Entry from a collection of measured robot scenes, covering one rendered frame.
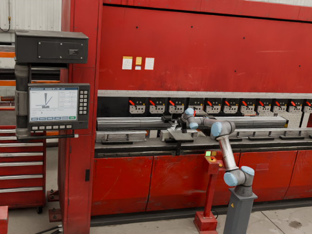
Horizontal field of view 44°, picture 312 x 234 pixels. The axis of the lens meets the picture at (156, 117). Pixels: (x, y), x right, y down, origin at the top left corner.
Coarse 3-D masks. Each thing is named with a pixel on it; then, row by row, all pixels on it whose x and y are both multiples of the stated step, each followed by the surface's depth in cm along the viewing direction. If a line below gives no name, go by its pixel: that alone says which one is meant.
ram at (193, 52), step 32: (128, 32) 340; (160, 32) 349; (192, 32) 358; (224, 32) 368; (256, 32) 378; (288, 32) 389; (160, 64) 360; (192, 64) 369; (224, 64) 380; (256, 64) 390; (288, 64) 402; (128, 96) 361; (160, 96) 371; (192, 96) 381; (224, 96) 392; (256, 96) 404; (288, 96) 416
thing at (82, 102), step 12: (36, 84) 276; (48, 84) 280; (60, 84) 283; (72, 84) 286; (84, 84) 290; (84, 96) 292; (84, 108) 295; (60, 120) 292; (72, 120) 295; (84, 120) 299
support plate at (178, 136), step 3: (168, 129) 388; (171, 129) 389; (171, 132) 380; (174, 132) 381; (177, 132) 382; (180, 132) 383; (174, 135) 374; (177, 135) 375; (180, 135) 376; (183, 135) 377; (186, 135) 377; (189, 135) 378; (177, 138) 367; (180, 138) 368; (183, 138) 369; (186, 138) 370; (189, 138) 370; (192, 138) 371
